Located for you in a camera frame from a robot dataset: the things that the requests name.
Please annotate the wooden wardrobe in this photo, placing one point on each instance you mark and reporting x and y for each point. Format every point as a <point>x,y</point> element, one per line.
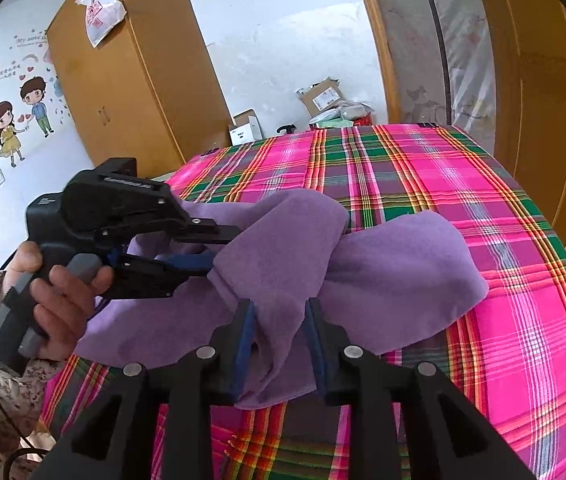
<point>147,91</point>

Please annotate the purple fleece garment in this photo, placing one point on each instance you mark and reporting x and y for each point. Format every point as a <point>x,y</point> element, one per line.
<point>388,286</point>

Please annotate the person left hand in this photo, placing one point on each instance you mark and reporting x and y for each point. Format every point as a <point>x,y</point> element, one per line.
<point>65,303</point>

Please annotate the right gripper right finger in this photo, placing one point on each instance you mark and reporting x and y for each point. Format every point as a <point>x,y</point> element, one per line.
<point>399,412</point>

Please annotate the brown cardboard box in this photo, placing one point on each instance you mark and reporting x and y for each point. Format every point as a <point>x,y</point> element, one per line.
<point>321,96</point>

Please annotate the pink plaid bed sheet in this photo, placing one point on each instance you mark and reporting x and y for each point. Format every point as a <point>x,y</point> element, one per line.
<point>507,354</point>

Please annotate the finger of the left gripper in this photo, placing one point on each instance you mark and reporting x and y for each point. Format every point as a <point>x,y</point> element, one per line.
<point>200,231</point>
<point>137,277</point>

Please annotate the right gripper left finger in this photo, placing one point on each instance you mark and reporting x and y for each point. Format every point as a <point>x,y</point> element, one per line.
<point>113,438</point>

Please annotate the plastic door curtain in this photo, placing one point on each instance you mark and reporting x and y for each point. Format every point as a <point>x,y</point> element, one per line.
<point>443,63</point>

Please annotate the white plastic bag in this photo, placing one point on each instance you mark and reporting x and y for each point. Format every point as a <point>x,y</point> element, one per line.
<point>101,17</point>

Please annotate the wooden door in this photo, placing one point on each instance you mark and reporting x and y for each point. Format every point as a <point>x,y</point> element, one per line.
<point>528,40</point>

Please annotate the cartoon couple wall sticker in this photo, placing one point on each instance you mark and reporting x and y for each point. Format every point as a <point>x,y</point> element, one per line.
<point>32,107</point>

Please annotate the white small box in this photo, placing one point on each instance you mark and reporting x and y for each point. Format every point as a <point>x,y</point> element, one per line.
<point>246,128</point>

